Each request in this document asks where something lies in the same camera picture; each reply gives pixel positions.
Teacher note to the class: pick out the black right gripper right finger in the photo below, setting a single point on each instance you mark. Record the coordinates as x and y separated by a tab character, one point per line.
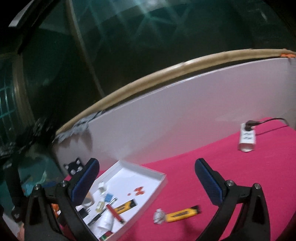
253	222

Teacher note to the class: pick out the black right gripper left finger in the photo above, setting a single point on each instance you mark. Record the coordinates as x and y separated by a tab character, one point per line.
41	223

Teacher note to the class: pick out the small white cube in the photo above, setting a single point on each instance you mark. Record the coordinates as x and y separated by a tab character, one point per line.
102	187

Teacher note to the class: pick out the red stick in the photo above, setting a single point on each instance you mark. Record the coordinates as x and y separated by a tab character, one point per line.
115	214

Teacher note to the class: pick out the yellow black tube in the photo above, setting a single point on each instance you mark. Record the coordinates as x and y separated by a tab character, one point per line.
126	206
160	216

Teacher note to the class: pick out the white plastic bottle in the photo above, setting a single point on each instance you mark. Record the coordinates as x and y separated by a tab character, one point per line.
106	221

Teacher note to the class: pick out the brown tape roll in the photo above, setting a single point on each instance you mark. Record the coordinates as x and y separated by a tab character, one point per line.
88	200

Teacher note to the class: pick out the black rectangular box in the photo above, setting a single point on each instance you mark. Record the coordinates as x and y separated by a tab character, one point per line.
84	212

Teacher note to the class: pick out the black white cat figure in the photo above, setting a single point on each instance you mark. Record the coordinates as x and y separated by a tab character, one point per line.
73	167

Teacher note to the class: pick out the black pen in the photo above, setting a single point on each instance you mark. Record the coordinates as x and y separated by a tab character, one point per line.
100	214

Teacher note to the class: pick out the white cardboard tray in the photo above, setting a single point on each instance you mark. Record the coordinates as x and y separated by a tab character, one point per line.
125	181

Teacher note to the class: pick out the pink table cloth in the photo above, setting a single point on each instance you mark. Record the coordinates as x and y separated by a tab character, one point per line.
271	164

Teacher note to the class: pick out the white power adapter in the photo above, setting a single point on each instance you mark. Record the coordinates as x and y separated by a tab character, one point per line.
247	138

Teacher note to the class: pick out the grey cloth on rail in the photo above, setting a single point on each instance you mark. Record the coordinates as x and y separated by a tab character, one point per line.
78	128

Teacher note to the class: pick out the black plug with cable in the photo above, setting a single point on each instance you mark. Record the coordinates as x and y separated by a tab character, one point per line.
251	123

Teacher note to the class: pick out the bamboo rail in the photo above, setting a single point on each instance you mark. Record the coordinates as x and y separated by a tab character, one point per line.
173	72

